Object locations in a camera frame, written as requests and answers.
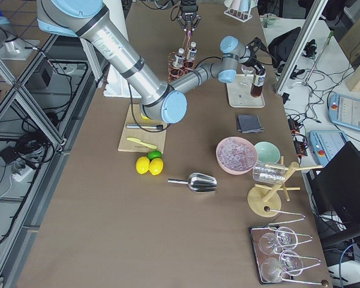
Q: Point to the hanging wine glass far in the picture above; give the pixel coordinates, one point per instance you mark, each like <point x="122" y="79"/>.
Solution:
<point x="275" y="242"/>

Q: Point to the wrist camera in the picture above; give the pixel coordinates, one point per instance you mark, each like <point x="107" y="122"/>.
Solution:
<point x="255" y="45"/>

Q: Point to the white cup rack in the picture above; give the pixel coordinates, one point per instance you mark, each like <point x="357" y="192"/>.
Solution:
<point x="239" y="9"/>

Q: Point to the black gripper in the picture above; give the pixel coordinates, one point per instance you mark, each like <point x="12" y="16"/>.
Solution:
<point x="252" y="60"/>
<point x="189" y="7"/>

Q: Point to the clear glass mug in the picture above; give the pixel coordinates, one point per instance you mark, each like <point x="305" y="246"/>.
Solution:
<point x="269" y="173"/>

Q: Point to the yellow plastic knife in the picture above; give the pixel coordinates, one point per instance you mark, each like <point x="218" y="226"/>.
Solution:
<point x="138" y="141"/>

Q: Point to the green ceramic bowl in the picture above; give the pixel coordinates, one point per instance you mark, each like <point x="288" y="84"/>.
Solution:
<point x="267" y="152"/>

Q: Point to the grey folded cloth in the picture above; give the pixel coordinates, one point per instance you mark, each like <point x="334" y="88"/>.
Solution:
<point x="248" y="124"/>

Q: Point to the black mirrored tray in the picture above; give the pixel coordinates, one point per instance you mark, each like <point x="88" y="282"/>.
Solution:
<point x="259" y="257"/>

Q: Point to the clear wine glass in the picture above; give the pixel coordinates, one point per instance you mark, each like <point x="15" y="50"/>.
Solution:
<point x="247" y="71"/>

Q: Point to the blue teach pendant lower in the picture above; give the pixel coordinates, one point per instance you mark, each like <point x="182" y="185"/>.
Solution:
<point x="326" y="143"/>

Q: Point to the green lime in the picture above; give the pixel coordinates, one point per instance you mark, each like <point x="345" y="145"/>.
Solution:
<point x="154" y="154"/>

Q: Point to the steel ice scoop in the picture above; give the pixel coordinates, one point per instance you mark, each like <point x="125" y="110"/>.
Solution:
<point x="198" y="182"/>

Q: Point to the pink bowl of ice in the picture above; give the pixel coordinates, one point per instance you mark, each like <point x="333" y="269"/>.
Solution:
<point x="236" y="155"/>

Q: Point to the cream rabbit tray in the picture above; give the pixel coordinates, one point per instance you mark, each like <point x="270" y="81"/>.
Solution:
<point x="238" y="93"/>

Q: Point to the wire glass hanger rack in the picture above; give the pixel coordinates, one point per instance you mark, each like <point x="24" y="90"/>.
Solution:
<point x="308" y="262"/>

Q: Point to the tea bottle two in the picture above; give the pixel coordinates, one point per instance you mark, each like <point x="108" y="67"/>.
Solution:
<point x="258" y="81"/>

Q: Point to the hanging wine glass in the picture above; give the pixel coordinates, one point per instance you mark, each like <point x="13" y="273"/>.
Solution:
<point x="275" y="242"/>
<point x="283" y="268"/>

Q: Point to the yellow lemon upper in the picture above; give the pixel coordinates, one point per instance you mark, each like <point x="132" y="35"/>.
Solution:
<point x="156" y="166"/>

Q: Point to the wooden cutting board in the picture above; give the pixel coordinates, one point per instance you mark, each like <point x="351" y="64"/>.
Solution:
<point x="157" y="139"/>

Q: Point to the aluminium frame post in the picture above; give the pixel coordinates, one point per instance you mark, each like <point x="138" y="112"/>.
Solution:
<point x="306" y="30"/>

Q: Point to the yellow lemon lower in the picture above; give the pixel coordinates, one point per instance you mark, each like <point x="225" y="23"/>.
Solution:
<point x="142" y="165"/>

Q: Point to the wooden cup tree stand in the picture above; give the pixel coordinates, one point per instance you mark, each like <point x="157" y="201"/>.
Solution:
<point x="263" y="198"/>

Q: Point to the yellow lemon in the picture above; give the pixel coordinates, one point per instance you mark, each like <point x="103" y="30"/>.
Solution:
<point x="142" y="165"/>
<point x="156" y="166"/>

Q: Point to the blue teach pendant upper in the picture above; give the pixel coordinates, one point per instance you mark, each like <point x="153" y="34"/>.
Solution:
<point x="345" y="111"/>

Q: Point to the blue teach pendant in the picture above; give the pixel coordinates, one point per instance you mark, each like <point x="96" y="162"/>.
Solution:
<point x="326" y="143"/>
<point x="345" y="111"/>

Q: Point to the tea bottle one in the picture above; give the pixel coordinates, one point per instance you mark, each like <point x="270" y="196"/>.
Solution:
<point x="178" y="58"/>

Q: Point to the hanging wine glass near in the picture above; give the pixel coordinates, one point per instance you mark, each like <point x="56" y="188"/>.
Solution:
<point x="283" y="268"/>

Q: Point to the black monitor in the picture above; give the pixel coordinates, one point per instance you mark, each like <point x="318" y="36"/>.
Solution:
<point x="337" y="186"/>

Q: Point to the tea bottle three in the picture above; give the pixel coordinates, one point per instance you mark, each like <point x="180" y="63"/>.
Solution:
<point x="192" y="51"/>

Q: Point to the copper wire bottle basket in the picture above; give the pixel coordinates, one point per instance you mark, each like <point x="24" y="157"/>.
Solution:
<point x="175" y="73"/>

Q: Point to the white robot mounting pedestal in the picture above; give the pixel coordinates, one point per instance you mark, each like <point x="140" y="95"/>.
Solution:
<point x="116" y="85"/>

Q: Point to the half lemon slice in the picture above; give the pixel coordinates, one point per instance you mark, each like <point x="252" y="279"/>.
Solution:
<point x="144" y="117"/>

